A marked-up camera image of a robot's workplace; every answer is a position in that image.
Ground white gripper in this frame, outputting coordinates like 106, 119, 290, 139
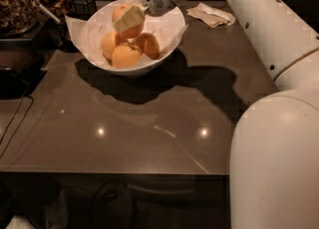
113, 0, 174, 33

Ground orange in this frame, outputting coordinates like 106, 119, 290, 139
135, 33, 160, 60
101, 31, 127, 60
112, 43, 143, 68
112, 3, 144, 38

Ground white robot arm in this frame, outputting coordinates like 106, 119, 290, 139
116, 0, 319, 229

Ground white bowl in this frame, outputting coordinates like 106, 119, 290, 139
79, 0, 186, 78

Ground white paper liner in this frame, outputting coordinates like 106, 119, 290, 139
64, 0, 189, 69

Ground folded paper napkins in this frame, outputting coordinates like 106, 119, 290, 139
186, 3, 236, 28

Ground large glass snack jar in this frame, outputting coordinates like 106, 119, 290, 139
0, 0, 38, 38

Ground black appliance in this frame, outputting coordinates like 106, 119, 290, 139
0, 46, 45, 99

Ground black wire cup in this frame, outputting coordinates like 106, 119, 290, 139
72, 0, 97, 20

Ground black power cable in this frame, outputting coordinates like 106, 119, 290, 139
0, 79, 36, 159

